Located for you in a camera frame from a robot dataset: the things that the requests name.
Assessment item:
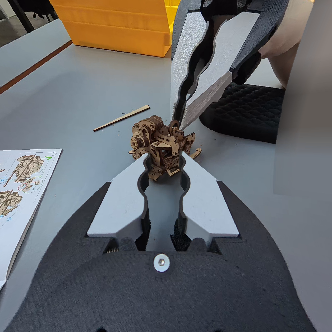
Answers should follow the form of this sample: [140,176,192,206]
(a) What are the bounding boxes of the grey desk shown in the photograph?
[0,43,332,332]
[0,18,73,89]

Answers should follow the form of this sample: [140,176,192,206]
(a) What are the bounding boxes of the black quilted armrest pad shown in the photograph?
[198,82,286,144]

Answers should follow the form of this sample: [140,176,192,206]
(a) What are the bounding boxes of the person's right forearm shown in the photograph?
[259,0,315,89]

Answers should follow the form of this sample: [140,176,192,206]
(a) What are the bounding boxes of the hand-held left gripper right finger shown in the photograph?
[178,151,239,247]

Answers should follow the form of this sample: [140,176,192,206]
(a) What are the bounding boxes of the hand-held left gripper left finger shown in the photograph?
[87,153,151,244]

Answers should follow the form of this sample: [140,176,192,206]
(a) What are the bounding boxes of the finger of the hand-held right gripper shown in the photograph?
[170,12,210,122]
[179,12,260,130]

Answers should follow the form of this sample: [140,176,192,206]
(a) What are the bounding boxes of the thin wooden stick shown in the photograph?
[93,105,150,132]

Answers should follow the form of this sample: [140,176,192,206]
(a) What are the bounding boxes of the illustrated instruction booklet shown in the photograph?
[0,148,63,289]

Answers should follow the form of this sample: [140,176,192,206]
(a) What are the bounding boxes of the wooden mechanical puzzle model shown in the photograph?
[128,115,203,182]

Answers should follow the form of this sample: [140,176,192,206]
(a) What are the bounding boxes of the yellow plastic bin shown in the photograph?
[49,0,182,57]

